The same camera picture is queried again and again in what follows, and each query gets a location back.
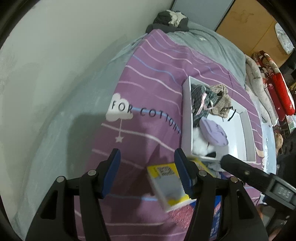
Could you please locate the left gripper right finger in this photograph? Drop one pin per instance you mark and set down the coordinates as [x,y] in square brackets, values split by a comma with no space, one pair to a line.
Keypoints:
[239,219]

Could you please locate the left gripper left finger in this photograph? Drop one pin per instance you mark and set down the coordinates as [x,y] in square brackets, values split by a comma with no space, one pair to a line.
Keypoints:
[55,217]

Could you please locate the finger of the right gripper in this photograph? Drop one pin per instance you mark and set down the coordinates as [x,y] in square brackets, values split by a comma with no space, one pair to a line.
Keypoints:
[252,176]

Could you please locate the pink glitter pouch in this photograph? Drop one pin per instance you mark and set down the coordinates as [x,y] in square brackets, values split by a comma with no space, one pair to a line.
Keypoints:
[182,216]

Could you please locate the lavender soft pouch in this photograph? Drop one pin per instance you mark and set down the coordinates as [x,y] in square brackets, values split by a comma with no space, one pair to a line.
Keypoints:
[213,132]

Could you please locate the beige plaid cloth bag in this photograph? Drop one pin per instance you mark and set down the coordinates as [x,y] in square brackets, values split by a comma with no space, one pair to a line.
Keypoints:
[223,104]

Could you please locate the green plaid cloth doll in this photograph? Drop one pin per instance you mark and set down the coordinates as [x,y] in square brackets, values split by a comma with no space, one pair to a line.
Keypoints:
[203,100]

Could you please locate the blue eye mask packet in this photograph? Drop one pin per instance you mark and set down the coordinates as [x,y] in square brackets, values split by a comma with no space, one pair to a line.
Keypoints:
[216,218]

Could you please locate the white black plush toy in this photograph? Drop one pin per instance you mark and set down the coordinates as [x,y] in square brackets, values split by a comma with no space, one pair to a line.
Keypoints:
[200,146]

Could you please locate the white cardboard box tray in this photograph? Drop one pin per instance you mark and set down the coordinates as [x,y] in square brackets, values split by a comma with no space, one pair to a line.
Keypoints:
[237,127]

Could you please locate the grey blanket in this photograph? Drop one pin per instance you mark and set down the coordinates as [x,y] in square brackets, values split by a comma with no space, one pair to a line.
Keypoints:
[65,147]

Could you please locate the red folded quilt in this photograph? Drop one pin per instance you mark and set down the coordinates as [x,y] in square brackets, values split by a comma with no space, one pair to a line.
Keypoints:
[274,83]

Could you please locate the cream folded quilt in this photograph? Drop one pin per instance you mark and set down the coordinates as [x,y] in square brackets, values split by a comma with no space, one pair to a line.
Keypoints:
[254,81]

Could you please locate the purple striped bed sheet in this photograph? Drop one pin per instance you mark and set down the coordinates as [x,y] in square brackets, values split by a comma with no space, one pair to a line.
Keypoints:
[144,120]

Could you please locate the hanging white plastic bag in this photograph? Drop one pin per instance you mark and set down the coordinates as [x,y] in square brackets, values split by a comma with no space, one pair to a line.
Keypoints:
[283,38]

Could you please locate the dark clothes bundle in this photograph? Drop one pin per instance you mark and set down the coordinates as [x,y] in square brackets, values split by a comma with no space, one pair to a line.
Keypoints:
[169,21]

